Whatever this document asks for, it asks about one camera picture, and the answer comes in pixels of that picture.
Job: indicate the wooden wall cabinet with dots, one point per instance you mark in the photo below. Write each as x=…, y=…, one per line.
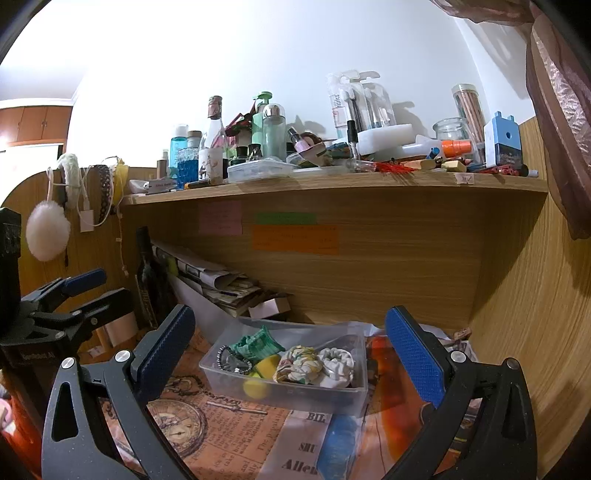
x=37, y=124

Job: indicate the black capped nail polish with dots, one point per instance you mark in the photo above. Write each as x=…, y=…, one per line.
x=352, y=138

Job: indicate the flat clear plastic box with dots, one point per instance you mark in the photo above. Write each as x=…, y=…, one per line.
x=258, y=170

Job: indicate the white fuzzy headband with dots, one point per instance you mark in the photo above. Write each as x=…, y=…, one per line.
x=71, y=170

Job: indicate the floral white scrunchie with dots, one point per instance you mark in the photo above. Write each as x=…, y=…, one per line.
x=298, y=364

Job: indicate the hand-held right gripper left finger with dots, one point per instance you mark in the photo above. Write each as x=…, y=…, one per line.
x=166, y=350

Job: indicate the small white cardboard box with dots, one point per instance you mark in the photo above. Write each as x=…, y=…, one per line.
x=272, y=307

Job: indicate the wooden shelf board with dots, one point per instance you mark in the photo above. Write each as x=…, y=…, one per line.
x=346, y=184

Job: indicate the brown curtain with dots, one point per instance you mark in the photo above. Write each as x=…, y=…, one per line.
x=558, y=115

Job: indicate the yellow hanging cloth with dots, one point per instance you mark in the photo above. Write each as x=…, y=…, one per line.
x=121, y=175

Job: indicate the clear glass bottle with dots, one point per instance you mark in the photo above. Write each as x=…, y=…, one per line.
x=214, y=124

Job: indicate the white printed cup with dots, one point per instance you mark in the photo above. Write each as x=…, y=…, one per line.
x=211, y=164

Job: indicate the blister pack of brushes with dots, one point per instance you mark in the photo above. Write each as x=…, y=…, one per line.
x=360, y=101

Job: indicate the black beaded scrunchie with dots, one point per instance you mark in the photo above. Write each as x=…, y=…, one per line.
x=231, y=364

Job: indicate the teal liquid bottle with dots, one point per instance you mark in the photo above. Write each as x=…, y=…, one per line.
x=178, y=145

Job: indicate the clear plastic container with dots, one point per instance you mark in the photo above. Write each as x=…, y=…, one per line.
x=286, y=399

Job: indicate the green sticky note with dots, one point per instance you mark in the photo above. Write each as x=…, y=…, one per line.
x=286, y=218

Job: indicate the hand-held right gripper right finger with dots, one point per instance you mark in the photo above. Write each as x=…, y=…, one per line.
x=415, y=360

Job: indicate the stack of newspapers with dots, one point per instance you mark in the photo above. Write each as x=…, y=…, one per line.
x=217, y=284

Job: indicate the blue soft pad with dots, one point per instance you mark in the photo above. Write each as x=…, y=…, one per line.
x=339, y=443

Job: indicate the newspaper print table cover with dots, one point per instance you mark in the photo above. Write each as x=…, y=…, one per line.
x=231, y=438

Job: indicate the orange capped bottle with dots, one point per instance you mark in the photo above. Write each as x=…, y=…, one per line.
x=455, y=148

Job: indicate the black marker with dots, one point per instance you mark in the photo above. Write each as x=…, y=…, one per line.
x=203, y=183

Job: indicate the orange sticky note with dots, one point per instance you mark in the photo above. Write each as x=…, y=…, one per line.
x=295, y=239

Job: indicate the blue glass jar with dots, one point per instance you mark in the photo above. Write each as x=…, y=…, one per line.
x=188, y=164

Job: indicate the yellow and green scrunchie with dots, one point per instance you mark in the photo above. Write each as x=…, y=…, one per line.
x=268, y=367

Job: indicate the frosted bottle silver cap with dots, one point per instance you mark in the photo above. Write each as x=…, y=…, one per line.
x=274, y=131

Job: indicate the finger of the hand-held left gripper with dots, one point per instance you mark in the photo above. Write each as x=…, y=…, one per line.
x=83, y=279
x=106, y=304

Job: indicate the green knitted scrunchie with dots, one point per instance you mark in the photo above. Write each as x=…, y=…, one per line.
x=254, y=344

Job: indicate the clear tube of pencils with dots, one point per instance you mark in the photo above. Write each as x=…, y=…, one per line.
x=468, y=108

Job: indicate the green pump bottle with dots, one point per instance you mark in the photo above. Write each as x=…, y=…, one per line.
x=261, y=120

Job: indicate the black patterned headband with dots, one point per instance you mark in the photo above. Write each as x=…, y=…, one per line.
x=105, y=189

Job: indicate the white foam block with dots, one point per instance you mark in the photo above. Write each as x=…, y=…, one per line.
x=385, y=136

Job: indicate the blue box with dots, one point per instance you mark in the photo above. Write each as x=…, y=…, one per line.
x=505, y=143

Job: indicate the white powder puff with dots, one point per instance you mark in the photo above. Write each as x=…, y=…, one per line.
x=47, y=228

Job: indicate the pink sticky note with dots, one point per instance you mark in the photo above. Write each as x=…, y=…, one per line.
x=220, y=218

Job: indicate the dark wine bottle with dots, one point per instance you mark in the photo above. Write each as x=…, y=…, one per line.
x=150, y=281

